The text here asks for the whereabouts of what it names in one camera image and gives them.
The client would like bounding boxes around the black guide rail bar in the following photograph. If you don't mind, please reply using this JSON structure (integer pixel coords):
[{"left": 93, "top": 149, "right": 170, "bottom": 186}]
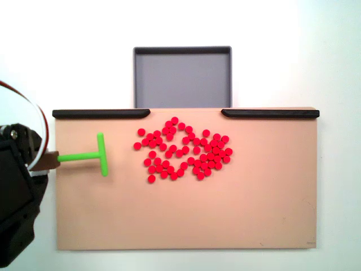
[
  {"left": 221, "top": 108, "right": 320, "bottom": 120},
  {"left": 52, "top": 108, "right": 151, "bottom": 119}
]

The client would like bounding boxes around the green T-shaped pusher tool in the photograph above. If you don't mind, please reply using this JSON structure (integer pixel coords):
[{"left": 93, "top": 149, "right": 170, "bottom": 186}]
[{"left": 57, "top": 132, "right": 109, "bottom": 178}]

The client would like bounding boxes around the grey square container tray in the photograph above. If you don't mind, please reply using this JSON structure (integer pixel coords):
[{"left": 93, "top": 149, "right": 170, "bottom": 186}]
[{"left": 132, "top": 45, "right": 233, "bottom": 109}]

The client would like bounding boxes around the beige rectangular board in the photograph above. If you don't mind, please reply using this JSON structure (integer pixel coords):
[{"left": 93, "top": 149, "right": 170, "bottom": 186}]
[{"left": 53, "top": 106, "right": 320, "bottom": 251}]

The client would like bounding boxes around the red white black cable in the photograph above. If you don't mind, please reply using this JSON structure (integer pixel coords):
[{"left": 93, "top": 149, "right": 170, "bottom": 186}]
[{"left": 0, "top": 80, "right": 51, "bottom": 172}]

